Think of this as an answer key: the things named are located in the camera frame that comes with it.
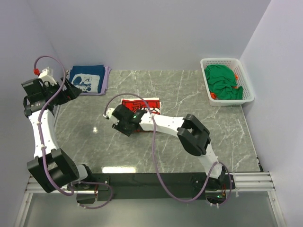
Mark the aluminium extrusion rail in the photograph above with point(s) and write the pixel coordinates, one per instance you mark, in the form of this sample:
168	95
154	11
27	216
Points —
244	182

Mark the folded lilac t-shirt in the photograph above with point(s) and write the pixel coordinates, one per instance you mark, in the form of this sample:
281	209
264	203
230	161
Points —
106	75

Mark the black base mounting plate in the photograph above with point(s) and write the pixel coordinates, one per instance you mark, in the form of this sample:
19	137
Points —
123	186

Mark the white plastic basket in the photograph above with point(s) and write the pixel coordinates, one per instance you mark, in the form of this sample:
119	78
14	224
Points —
241	79

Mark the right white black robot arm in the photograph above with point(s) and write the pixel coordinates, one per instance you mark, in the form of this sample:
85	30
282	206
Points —
193	135

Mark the white t-shirt red print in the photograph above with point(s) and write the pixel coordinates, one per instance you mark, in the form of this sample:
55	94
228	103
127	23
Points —
134	105

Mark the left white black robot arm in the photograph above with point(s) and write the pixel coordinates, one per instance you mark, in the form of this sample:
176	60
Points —
50	164

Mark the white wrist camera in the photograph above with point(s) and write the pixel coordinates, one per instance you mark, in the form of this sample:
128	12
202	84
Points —
46	74
108	115

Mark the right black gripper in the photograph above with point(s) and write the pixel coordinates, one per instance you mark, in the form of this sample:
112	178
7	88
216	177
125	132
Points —
121	127

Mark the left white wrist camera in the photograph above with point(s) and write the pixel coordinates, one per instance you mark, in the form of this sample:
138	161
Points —
46	74

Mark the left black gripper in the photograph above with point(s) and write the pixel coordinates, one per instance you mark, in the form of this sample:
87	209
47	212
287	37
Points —
65	90

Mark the green t-shirt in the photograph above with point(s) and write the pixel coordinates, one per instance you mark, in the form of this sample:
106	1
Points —
218	69

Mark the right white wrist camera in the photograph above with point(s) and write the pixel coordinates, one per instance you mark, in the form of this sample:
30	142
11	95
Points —
108	115

